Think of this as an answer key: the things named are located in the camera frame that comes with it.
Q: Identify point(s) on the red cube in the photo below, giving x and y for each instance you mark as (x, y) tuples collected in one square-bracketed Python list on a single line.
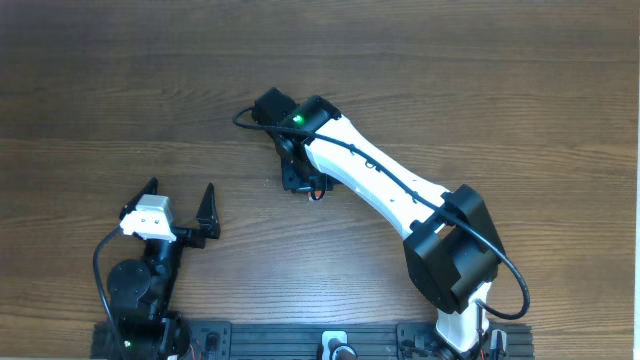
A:
[(320, 194)]

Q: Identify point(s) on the mounting rail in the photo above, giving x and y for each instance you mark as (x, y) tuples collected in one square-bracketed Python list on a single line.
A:
[(280, 342)]

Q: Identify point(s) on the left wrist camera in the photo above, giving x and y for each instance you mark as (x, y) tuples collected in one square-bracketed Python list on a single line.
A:
[(149, 219)]

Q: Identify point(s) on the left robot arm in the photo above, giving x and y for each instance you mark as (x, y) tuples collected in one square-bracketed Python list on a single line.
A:
[(145, 285)]

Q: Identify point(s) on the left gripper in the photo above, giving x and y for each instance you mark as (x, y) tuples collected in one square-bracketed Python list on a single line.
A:
[(190, 237)]

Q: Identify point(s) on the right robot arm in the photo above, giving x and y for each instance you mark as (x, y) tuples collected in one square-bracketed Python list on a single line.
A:
[(380, 175)]

